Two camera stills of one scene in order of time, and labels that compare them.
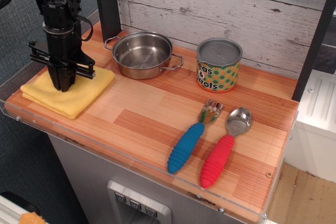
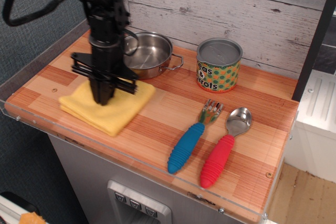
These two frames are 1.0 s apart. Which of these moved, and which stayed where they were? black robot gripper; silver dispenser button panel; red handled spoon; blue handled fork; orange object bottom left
Moved: black robot gripper
Stayed: orange object bottom left; blue handled fork; silver dispenser button panel; red handled spoon
